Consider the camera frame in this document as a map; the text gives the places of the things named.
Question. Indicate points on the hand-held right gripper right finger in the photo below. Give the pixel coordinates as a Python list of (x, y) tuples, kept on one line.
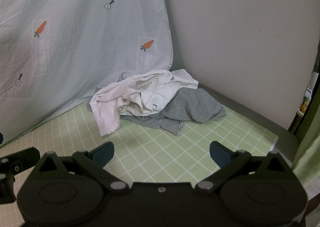
[(220, 155)]

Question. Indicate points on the green checkered mat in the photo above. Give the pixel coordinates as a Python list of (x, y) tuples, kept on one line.
[(162, 147)]

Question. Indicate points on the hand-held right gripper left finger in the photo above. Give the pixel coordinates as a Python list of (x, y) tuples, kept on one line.
[(103, 154)]

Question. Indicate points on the yellow bottle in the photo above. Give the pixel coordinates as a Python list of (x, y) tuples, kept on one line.
[(303, 107)]

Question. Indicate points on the carrot print sheet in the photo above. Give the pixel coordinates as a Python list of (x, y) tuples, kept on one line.
[(75, 54)]

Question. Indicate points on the grey shirt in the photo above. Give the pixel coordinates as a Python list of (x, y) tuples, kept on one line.
[(192, 107)]

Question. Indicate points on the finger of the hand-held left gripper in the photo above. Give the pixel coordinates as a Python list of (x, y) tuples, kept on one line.
[(23, 158)]

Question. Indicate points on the white shirt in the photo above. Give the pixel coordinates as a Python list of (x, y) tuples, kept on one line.
[(135, 97)]

